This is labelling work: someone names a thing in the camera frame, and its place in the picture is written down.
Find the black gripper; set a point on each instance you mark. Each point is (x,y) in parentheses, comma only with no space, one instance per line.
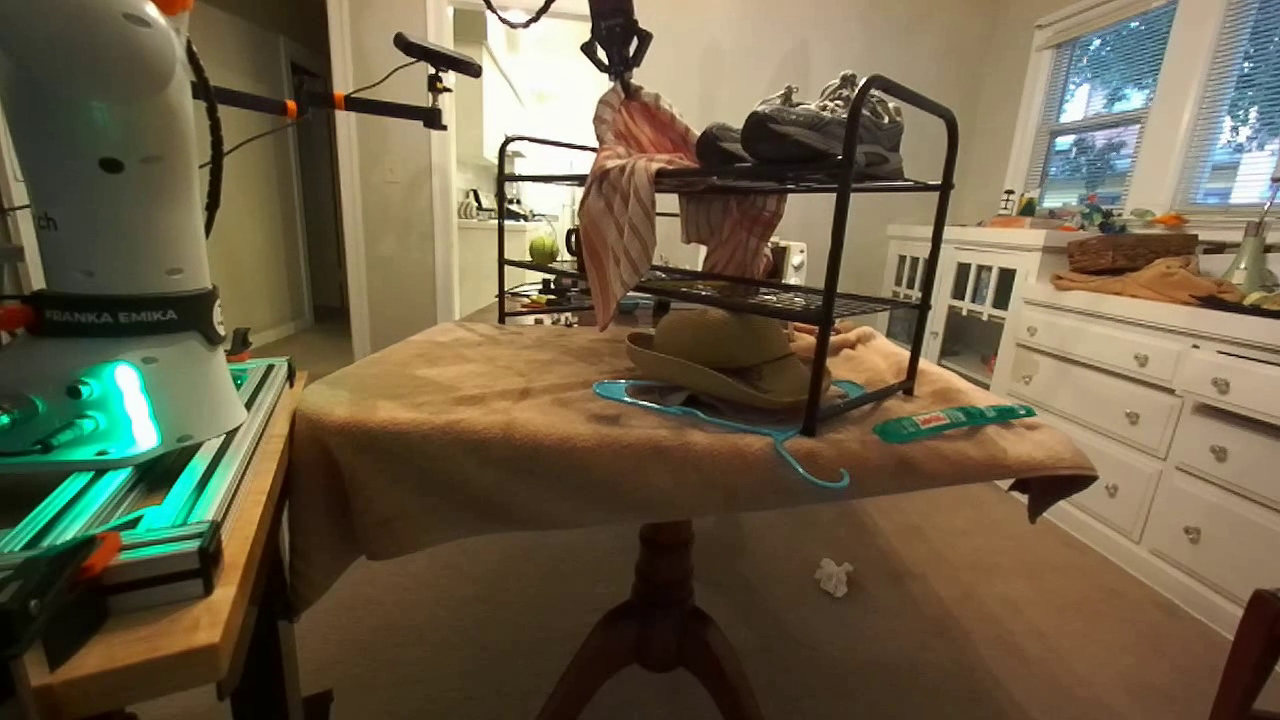
(614,27)

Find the red white plaid towel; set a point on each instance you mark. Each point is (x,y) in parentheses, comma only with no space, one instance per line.
(622,213)

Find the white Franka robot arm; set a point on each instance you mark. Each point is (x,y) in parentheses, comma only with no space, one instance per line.
(104,200)

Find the black metal shoe rack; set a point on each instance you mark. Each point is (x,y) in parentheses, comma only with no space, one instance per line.
(834,266)

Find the green apple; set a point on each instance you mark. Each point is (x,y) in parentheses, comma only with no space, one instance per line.
(543,248)

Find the tan straw hat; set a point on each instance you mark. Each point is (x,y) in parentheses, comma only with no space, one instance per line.
(720,342)

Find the blue plastic hanger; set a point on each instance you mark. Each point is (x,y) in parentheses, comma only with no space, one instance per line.
(618,391)

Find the tan suede tablecloth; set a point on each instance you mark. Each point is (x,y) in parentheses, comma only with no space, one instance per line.
(504,413)

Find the white glass door cabinet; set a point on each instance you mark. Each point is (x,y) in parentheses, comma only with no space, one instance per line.
(972,304)

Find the green plastic hanger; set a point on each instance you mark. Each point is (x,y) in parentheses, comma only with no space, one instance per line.
(934,426)

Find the small potted plant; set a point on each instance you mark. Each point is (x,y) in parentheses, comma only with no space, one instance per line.
(1102,213)

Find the wicker basket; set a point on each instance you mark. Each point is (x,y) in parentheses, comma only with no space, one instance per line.
(1125,248)

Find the crumpled white paper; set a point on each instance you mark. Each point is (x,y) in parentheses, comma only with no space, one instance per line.
(834,576)

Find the brown crumpled cloth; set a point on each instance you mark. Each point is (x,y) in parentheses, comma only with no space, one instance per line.
(1144,283)

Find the white drawer dresser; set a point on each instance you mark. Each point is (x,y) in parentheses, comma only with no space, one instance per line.
(1144,401)

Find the silver metal pitcher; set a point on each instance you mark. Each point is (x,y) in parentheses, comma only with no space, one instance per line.
(1252,262)

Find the wooden workbench top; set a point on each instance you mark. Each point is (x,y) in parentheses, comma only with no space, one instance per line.
(175,640)

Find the orange black clamp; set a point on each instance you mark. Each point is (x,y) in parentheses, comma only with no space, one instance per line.
(60,583)

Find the black stereo camera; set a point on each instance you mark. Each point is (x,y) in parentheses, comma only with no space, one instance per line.
(437,58)

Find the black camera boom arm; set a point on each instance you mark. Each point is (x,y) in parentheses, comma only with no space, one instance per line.
(362,107)

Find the window with white frame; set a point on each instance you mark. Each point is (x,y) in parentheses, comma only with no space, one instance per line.
(1244,121)
(1105,121)

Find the wooden table pedestal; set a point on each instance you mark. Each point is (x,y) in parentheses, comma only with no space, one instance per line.
(660,601)

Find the aluminium rail frame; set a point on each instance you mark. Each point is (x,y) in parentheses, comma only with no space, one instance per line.
(175,481)

